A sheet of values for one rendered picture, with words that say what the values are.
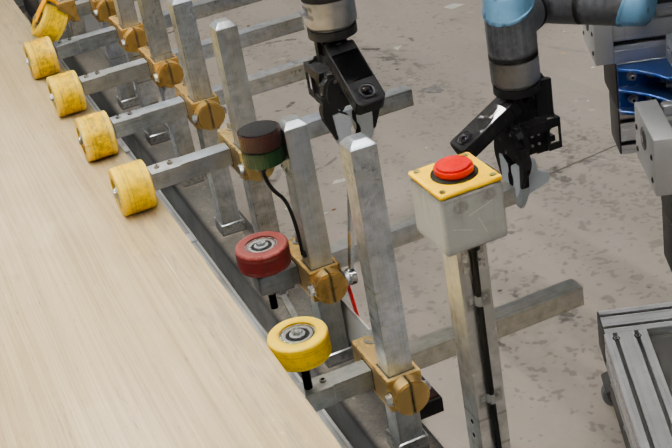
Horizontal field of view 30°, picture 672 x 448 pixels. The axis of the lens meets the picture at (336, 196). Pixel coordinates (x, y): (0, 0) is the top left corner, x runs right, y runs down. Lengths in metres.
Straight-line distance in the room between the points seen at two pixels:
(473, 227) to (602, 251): 2.23
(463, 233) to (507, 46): 0.67
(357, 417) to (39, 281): 0.51
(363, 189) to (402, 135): 2.74
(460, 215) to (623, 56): 1.08
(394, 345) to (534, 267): 1.82
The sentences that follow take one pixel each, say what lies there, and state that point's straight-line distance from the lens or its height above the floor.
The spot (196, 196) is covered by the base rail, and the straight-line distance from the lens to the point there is 2.49.
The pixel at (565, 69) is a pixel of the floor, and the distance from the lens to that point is 4.60.
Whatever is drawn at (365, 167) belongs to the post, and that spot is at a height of 1.13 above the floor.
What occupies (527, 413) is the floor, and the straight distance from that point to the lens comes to 2.90.
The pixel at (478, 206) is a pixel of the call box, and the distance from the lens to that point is 1.24.
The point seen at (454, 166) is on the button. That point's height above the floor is 1.23.
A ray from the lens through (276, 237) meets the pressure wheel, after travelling 1.85.
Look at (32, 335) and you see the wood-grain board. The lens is 1.78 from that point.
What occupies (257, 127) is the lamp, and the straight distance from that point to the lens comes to 1.72.
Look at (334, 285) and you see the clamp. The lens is 1.81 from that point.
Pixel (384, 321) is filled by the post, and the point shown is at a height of 0.92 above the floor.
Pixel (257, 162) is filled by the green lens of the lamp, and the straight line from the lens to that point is 1.71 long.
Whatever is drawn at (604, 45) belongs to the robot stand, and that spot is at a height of 0.94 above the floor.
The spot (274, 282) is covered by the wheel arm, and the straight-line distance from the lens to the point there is 1.85.
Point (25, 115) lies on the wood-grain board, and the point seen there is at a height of 0.90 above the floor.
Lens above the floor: 1.79
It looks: 27 degrees down
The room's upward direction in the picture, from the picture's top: 10 degrees counter-clockwise
